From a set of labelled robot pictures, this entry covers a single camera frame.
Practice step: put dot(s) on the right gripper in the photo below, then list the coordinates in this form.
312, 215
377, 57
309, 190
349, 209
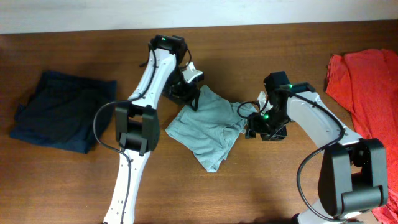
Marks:
254, 125

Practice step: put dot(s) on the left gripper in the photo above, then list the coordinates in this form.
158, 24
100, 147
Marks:
186, 94

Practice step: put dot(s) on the light blue t-shirt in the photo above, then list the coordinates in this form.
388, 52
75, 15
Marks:
210, 131

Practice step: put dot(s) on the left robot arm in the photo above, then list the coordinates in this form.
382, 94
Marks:
137, 126

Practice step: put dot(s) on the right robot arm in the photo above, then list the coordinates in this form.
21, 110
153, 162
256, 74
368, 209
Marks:
353, 175

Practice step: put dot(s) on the red t-shirt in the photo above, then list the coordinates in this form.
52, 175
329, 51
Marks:
365, 84

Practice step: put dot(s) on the dark navy folded garment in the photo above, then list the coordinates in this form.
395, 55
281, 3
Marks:
61, 111

